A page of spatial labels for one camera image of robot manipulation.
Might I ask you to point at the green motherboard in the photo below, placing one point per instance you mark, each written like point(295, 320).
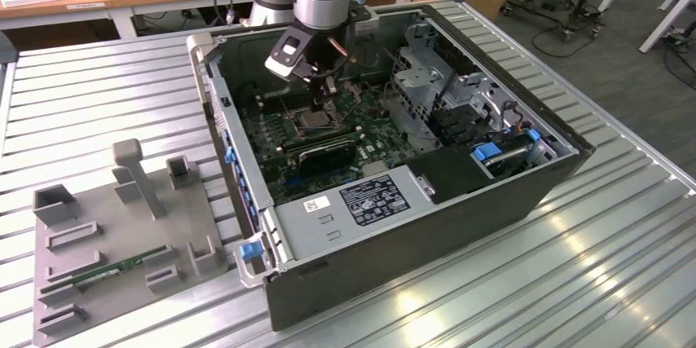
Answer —
point(380, 128)

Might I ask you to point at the silver CPU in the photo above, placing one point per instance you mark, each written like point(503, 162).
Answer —
point(312, 121)

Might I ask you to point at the blue plastic clip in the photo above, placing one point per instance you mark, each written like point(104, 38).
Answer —
point(532, 135)

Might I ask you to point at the black PC case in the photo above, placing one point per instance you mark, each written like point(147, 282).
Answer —
point(413, 266)

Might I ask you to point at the green RAM stick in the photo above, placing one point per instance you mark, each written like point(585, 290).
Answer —
point(320, 141)
point(116, 267)

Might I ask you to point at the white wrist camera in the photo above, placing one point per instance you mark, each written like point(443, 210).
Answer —
point(283, 64)

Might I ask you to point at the blue card retention clip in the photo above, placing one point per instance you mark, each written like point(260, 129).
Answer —
point(228, 156)

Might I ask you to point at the silver drive cage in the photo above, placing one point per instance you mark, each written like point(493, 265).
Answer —
point(419, 79)

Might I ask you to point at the white desk frame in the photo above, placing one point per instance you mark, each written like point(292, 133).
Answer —
point(657, 28)

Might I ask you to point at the grey parts rack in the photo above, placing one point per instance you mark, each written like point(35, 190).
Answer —
point(136, 238)

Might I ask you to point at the CPU socket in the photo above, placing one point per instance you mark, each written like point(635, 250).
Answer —
point(325, 133)

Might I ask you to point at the grey power supply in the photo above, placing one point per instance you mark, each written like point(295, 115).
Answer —
point(325, 230)

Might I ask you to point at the black wheeled stand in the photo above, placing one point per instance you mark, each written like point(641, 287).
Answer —
point(581, 1)

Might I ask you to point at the metal locking lever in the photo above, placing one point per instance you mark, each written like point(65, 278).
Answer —
point(287, 113)

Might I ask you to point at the black plastic shroud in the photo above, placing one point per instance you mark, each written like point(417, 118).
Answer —
point(445, 173)

